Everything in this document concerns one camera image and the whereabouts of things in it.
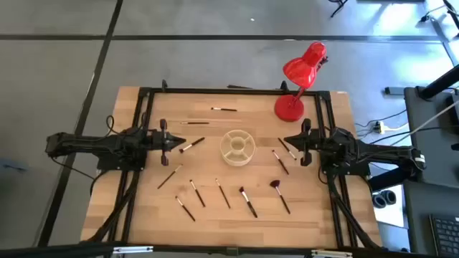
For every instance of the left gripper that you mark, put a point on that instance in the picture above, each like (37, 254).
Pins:
(164, 141)

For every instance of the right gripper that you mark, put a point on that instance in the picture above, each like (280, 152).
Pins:
(315, 141)

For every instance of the thick black makeup brush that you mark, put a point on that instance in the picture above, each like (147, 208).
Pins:
(193, 144)

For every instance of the fan makeup brush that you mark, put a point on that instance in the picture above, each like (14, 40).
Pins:
(282, 198)

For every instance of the fluffy-head makeup brush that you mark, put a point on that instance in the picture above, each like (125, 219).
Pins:
(249, 203)

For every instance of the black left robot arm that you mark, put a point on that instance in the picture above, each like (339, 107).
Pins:
(107, 143)

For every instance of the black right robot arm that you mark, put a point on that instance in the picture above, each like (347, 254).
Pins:
(376, 150)

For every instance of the red desk lamp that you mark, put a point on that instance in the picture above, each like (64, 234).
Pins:
(288, 109)

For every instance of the white round brush organizer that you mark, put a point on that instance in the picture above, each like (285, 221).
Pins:
(247, 154)

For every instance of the black clamp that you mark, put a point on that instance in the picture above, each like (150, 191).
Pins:
(284, 86)
(164, 85)

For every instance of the flat black strip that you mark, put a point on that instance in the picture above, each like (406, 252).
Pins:
(238, 86)

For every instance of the white power strip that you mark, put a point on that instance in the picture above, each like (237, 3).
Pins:
(379, 126)

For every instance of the black table leg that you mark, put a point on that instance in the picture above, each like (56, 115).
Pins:
(391, 179)

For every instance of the black headphones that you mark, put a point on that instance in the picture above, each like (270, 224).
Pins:
(383, 199)

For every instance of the white paper sheet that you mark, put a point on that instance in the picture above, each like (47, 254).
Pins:
(392, 215)

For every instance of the grey desk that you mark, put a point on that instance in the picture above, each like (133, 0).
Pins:
(430, 150)

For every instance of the black chair base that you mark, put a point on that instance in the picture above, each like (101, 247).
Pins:
(337, 7)

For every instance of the dark desk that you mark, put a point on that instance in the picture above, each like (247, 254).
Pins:
(416, 215)

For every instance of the black pole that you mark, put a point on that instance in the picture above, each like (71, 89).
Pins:
(439, 83)

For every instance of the black rig bar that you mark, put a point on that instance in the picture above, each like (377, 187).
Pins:
(54, 251)

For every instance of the black keyboard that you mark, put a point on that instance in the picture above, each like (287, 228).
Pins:
(446, 234)

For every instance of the black aluminium table frame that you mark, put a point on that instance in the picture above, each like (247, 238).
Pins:
(215, 90)

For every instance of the grey floor bracket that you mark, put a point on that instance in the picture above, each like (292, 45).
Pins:
(393, 90)

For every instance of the silver metal bracket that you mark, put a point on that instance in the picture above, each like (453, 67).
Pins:
(331, 254)
(132, 249)

